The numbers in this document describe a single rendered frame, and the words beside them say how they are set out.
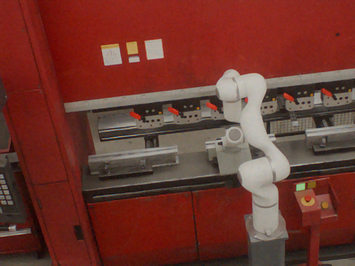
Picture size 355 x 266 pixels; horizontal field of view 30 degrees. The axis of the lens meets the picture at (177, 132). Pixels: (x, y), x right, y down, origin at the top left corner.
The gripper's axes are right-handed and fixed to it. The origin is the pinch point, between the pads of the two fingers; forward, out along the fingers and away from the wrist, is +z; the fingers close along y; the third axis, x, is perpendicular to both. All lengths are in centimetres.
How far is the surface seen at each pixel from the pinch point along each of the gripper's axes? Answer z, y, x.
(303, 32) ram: -45, -39, -44
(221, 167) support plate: -7.9, 7.1, 12.8
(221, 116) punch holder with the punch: -11.0, 3.9, -13.6
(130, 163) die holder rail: 11, 57, 3
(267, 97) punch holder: -17.2, -20.9, -19.5
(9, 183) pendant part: -77, 102, 16
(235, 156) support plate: -3.4, -1.2, 7.6
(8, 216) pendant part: -60, 108, 29
